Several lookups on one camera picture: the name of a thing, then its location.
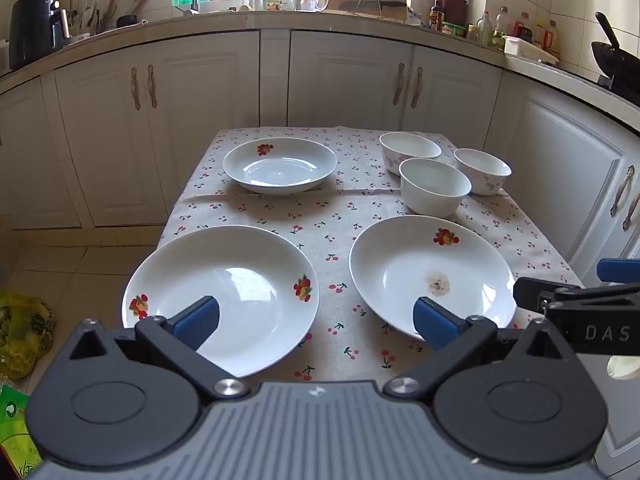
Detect dark knife block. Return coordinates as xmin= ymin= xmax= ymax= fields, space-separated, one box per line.
xmin=439 ymin=0 xmax=472 ymax=26

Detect black wok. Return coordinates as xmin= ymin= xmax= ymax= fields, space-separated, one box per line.
xmin=591 ymin=11 xmax=640 ymax=92

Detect yellow plastic bag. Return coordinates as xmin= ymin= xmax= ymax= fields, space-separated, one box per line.
xmin=0 ymin=292 xmax=57 ymax=381

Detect small pink floral white bowl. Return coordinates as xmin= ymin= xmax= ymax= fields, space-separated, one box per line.
xmin=453 ymin=148 xmax=513 ymax=197

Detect black air fryer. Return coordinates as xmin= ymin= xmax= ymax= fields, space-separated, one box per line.
xmin=8 ymin=0 xmax=74 ymax=72

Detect person's right hand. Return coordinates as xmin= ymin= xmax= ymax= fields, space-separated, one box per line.
xmin=606 ymin=354 xmax=640 ymax=381

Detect yellow oil bottle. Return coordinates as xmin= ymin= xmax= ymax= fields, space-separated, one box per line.
xmin=492 ymin=6 xmax=511 ymax=51

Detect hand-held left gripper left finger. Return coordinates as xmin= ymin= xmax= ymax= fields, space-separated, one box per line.
xmin=65 ymin=296 xmax=252 ymax=402

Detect plain white bowl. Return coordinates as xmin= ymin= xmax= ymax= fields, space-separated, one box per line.
xmin=399 ymin=158 xmax=473 ymax=219

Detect white plate one fruit print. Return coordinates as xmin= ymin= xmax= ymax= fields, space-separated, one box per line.
xmin=222 ymin=137 xmax=339 ymax=195

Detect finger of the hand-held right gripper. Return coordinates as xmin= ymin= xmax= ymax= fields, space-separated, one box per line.
xmin=513 ymin=277 xmax=584 ymax=311
xmin=596 ymin=258 xmax=640 ymax=285

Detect wooden spatula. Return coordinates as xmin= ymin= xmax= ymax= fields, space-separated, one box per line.
xmin=97 ymin=0 xmax=121 ymax=31

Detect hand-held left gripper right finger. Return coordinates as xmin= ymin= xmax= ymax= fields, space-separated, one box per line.
xmin=383 ymin=296 xmax=577 ymax=402

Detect white plastic tray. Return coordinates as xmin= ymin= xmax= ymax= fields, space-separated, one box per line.
xmin=503 ymin=35 xmax=560 ymax=66

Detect large oil bottle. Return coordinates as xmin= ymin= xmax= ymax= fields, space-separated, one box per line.
xmin=542 ymin=19 xmax=561 ymax=61

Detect large pink floral white bowl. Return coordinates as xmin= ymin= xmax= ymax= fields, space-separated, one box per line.
xmin=378 ymin=131 xmax=443 ymax=177

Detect white plate with brown stain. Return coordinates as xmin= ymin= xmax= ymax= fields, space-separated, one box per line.
xmin=349 ymin=215 xmax=518 ymax=344

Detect red label bottle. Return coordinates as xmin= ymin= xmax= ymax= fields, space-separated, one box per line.
xmin=513 ymin=11 xmax=534 ymax=44

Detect cherry print tablecloth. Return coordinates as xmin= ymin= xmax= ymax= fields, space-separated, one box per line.
xmin=157 ymin=125 xmax=586 ymax=384

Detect beige kitchen countertop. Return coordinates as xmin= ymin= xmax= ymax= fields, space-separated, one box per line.
xmin=0 ymin=9 xmax=640 ymax=137

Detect green packet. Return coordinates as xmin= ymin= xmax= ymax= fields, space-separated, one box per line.
xmin=0 ymin=384 xmax=44 ymax=480

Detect clear glass bottle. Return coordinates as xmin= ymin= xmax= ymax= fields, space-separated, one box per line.
xmin=476 ymin=10 xmax=494 ymax=46

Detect white plate two fruit prints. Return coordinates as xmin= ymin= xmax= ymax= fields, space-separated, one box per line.
xmin=121 ymin=225 xmax=321 ymax=379

